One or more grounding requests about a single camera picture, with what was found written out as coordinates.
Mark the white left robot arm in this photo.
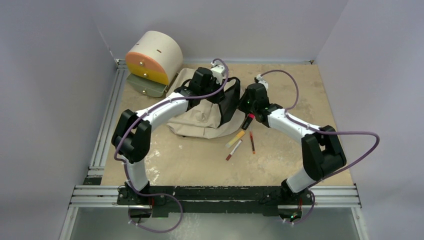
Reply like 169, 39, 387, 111
111, 64, 229, 205

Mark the yellow orange highlighter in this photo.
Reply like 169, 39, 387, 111
225, 130, 246, 149

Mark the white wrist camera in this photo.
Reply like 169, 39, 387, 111
210, 64, 227, 83
254, 74, 269, 91

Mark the aluminium side rail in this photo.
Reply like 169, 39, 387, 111
87, 59, 128, 177

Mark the round drawer cabinet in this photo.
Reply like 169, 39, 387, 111
124, 30, 183, 98

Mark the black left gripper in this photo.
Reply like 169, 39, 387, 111
199, 77, 225, 104

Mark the beige canvas backpack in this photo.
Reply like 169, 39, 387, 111
165, 67, 248, 140

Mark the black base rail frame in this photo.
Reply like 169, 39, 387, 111
70, 185, 362, 220

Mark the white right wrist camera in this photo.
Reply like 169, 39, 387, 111
254, 74, 269, 91

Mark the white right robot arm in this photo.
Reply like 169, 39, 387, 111
238, 83, 347, 204

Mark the white brown marker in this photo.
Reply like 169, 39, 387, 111
225, 139, 243, 161

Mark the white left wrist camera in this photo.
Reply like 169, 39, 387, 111
210, 64, 227, 83

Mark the thin red pen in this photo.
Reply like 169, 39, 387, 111
249, 130, 256, 154

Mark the black pink highlighter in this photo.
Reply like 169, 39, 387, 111
241, 113, 255, 131

